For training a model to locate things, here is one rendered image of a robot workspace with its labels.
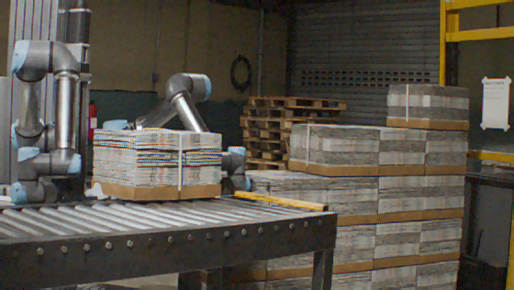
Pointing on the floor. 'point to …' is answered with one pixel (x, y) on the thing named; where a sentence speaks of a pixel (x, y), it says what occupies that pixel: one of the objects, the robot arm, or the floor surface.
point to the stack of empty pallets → (268, 142)
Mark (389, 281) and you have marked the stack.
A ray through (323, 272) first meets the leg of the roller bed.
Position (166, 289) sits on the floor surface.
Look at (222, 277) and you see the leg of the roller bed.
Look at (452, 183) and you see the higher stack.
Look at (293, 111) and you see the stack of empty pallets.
